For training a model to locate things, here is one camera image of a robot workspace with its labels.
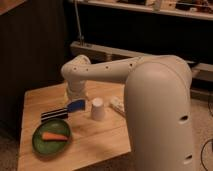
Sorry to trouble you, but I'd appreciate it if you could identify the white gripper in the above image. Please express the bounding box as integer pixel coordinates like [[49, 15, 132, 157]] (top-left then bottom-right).
[[66, 81, 86, 113]]

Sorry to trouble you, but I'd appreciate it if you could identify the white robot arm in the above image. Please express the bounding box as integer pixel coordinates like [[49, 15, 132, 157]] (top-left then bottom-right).
[[61, 55, 196, 171]]

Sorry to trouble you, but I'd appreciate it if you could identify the white paper cup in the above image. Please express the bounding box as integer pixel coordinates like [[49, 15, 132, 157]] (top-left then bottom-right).
[[91, 98, 105, 121]]

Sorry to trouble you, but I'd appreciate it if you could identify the black white striped cloth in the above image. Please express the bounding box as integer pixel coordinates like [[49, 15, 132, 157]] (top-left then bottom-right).
[[41, 108, 68, 122]]

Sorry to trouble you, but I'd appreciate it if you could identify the wooden table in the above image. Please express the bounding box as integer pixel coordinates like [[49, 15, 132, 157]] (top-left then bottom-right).
[[18, 83, 130, 171]]

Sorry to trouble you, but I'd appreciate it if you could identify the green plate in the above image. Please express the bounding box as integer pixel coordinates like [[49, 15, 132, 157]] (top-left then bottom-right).
[[32, 119, 72, 156]]

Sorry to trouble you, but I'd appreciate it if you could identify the metal pole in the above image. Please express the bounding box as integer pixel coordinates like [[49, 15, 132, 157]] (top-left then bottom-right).
[[74, 0, 84, 45]]

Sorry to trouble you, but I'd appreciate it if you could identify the cluttered shelf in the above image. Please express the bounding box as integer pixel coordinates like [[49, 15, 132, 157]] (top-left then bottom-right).
[[68, 0, 213, 21]]

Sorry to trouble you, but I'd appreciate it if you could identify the grey metal rail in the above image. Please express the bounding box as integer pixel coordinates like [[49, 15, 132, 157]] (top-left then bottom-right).
[[70, 41, 213, 82]]

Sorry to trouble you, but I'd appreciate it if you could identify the black cable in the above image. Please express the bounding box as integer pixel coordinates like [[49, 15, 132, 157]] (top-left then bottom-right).
[[200, 96, 213, 171]]

